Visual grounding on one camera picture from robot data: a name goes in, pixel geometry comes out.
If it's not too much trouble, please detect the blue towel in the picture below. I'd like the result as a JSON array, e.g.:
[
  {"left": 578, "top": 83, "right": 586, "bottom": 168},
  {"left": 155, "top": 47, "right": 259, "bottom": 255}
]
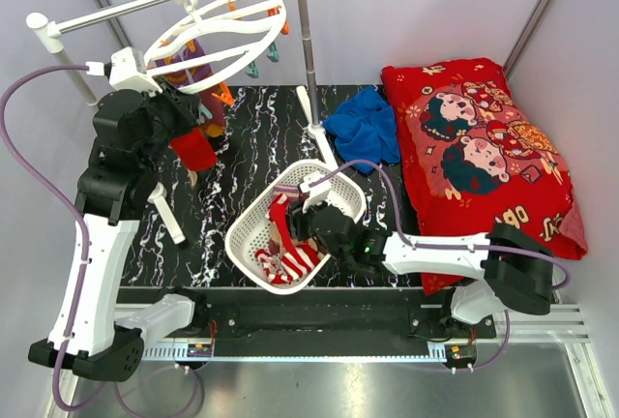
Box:
[{"left": 323, "top": 87, "right": 401, "bottom": 164}]

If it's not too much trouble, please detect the white perforated plastic basket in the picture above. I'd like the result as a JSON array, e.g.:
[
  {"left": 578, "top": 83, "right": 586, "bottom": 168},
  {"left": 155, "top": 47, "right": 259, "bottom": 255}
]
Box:
[{"left": 225, "top": 159, "right": 367, "bottom": 296}]

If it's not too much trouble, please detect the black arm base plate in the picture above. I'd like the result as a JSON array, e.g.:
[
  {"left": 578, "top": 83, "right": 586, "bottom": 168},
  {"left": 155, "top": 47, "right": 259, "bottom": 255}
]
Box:
[{"left": 200, "top": 287, "right": 497, "bottom": 360}]

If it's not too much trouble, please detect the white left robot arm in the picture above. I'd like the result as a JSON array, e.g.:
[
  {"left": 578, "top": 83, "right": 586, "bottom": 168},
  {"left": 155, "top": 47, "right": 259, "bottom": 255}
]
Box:
[{"left": 28, "top": 77, "right": 209, "bottom": 382}]

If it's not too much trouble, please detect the white round clip hanger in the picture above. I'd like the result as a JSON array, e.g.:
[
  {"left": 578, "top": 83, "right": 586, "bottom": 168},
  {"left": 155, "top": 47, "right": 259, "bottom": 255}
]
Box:
[{"left": 144, "top": 0, "right": 286, "bottom": 94}]

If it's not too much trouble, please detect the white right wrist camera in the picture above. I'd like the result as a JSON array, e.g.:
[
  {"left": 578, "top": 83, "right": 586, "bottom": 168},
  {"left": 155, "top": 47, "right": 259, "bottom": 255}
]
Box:
[{"left": 298, "top": 171, "right": 332, "bottom": 212}]

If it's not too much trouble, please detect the red white santa sock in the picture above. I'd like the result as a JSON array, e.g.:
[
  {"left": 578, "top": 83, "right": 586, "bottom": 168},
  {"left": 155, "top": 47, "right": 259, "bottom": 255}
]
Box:
[{"left": 254, "top": 241, "right": 323, "bottom": 285}]

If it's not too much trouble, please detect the red cartoon print pillow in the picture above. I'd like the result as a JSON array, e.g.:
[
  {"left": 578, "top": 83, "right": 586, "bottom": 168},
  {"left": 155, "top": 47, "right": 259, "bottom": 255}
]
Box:
[{"left": 379, "top": 56, "right": 589, "bottom": 296}]

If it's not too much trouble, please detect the white drying rack frame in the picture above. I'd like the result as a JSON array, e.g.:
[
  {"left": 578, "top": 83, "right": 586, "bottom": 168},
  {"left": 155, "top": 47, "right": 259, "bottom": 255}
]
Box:
[{"left": 23, "top": 0, "right": 349, "bottom": 245}]

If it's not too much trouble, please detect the teal plastic clip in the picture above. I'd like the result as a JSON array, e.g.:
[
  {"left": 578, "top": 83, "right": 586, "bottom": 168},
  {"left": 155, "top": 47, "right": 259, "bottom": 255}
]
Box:
[{"left": 246, "top": 62, "right": 259, "bottom": 78}]

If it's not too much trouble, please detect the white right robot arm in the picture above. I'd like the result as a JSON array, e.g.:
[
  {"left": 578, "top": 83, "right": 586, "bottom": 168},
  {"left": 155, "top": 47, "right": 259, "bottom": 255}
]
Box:
[{"left": 285, "top": 203, "right": 555, "bottom": 338}]

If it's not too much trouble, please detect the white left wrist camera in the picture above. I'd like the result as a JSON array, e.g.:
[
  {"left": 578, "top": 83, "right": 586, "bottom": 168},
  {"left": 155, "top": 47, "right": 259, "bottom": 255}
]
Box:
[{"left": 86, "top": 46, "right": 162, "bottom": 97}]

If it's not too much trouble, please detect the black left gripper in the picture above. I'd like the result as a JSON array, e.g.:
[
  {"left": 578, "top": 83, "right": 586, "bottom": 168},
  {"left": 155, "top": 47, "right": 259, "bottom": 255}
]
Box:
[{"left": 138, "top": 74, "right": 202, "bottom": 170}]

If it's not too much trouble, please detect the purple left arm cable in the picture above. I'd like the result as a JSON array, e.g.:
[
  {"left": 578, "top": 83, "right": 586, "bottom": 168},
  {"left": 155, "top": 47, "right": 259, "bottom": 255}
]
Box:
[{"left": 0, "top": 64, "right": 204, "bottom": 418}]

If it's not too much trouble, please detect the red white striped sock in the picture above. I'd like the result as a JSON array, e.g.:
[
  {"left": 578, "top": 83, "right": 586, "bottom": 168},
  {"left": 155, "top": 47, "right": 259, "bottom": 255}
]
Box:
[{"left": 170, "top": 128, "right": 218, "bottom": 172}]

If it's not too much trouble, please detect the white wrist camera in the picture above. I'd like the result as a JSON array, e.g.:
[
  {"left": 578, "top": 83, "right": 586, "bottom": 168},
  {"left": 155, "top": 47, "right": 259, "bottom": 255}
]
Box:
[
  {"left": 86, "top": 46, "right": 162, "bottom": 97},
  {"left": 298, "top": 171, "right": 332, "bottom": 212}
]

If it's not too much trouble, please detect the purple striped sock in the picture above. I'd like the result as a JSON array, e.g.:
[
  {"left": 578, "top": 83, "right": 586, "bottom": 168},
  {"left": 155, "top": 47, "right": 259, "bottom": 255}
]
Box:
[{"left": 154, "top": 40, "right": 228, "bottom": 138}]

